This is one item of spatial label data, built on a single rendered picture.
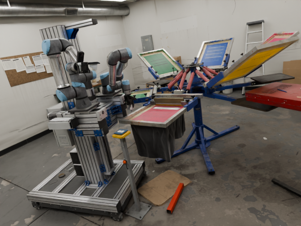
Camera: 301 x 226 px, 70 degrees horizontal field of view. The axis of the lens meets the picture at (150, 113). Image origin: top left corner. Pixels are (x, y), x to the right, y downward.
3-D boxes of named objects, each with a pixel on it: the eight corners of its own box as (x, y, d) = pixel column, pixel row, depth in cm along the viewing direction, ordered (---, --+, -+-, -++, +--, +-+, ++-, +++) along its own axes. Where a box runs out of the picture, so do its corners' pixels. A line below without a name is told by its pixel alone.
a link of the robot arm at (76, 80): (88, 84, 178) (84, 71, 174) (75, 87, 171) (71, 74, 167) (83, 84, 183) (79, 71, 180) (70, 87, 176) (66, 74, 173)
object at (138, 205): (141, 220, 227) (122, 138, 197) (125, 214, 239) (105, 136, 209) (152, 206, 244) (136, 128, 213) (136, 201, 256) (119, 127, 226)
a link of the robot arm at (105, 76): (100, 85, 253) (97, 73, 249) (110, 82, 260) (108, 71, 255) (103, 86, 243) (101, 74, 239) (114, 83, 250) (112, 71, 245)
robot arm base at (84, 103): (72, 109, 207) (70, 99, 204) (82, 104, 220) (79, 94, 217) (85, 108, 201) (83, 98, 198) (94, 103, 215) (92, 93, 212)
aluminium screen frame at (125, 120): (165, 128, 201) (165, 123, 200) (118, 123, 234) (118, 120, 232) (197, 102, 262) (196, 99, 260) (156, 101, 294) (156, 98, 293)
